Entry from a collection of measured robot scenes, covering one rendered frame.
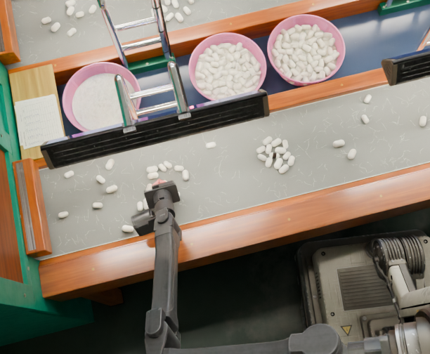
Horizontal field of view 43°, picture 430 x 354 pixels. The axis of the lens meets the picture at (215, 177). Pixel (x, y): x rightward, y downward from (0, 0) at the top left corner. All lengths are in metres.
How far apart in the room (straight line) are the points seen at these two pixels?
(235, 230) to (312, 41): 0.73
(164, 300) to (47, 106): 0.86
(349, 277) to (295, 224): 0.39
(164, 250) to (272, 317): 1.07
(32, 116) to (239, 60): 0.73
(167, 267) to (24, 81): 0.90
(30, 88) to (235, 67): 0.70
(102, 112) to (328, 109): 0.77
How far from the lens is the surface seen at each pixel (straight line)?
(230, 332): 2.46
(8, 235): 1.67
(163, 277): 1.42
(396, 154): 1.90
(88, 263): 1.76
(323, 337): 1.12
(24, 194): 1.77
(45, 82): 1.98
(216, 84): 1.91
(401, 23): 2.20
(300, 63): 1.96
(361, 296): 2.04
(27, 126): 1.93
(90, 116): 1.94
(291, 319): 2.47
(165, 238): 1.51
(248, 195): 1.78
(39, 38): 2.12
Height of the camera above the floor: 2.46
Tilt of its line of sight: 73 degrees down
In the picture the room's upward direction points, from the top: 6 degrees counter-clockwise
